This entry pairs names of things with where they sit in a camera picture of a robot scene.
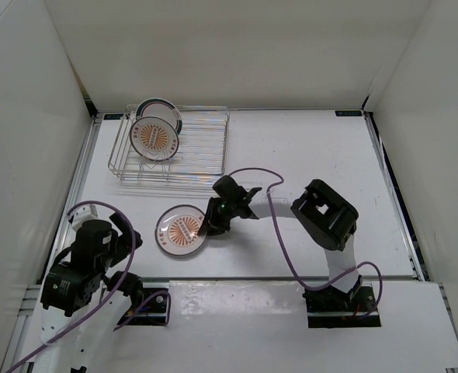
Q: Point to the rear green rimmed plate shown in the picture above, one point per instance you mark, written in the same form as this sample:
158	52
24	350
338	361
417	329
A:
156	107

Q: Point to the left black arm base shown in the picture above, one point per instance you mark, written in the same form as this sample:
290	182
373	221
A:
151	308

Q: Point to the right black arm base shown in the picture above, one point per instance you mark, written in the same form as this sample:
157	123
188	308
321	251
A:
326	310

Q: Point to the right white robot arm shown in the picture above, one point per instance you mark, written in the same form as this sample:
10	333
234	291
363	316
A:
328	218

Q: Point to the orange sunburst plate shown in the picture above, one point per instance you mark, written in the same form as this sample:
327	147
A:
177	231
154	139

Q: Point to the wire dish rack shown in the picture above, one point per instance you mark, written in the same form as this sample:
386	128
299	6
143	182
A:
199	161

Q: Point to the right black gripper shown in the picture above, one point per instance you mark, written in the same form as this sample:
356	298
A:
211	215

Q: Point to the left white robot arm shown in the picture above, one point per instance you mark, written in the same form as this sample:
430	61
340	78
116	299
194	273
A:
81	305

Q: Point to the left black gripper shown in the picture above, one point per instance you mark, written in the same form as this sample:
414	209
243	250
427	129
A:
123	241

